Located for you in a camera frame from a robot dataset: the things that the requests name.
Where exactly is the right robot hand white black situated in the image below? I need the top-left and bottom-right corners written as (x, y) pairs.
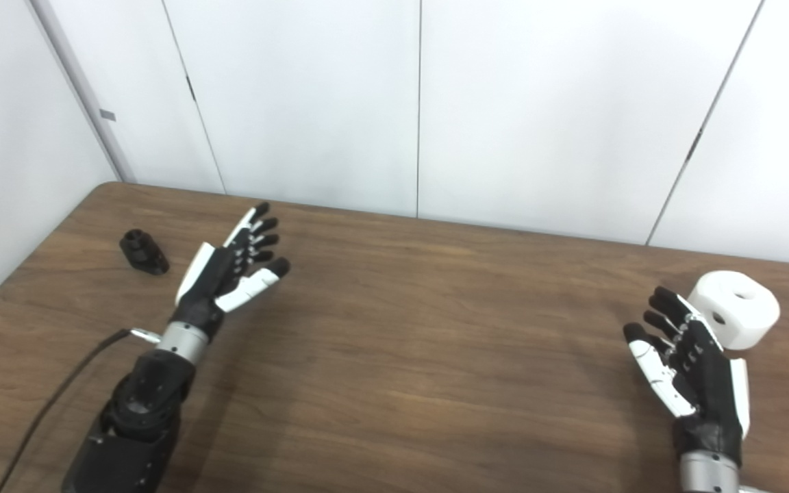
top-left (623, 286), bottom-right (751, 466)

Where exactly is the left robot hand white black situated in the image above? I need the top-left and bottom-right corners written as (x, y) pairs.
top-left (174, 201), bottom-right (291, 336)

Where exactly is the round white plastic piece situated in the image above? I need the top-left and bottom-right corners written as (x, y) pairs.
top-left (686, 270), bottom-right (781, 351)

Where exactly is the black plastic holder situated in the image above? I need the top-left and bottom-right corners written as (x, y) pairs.
top-left (119, 229), bottom-right (171, 276)

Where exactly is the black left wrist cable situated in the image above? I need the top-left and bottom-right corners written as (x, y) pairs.
top-left (0, 329), bottom-right (162, 493)

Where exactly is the grey wall corner post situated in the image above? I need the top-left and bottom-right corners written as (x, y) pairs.
top-left (28, 0), bottom-right (136, 183)

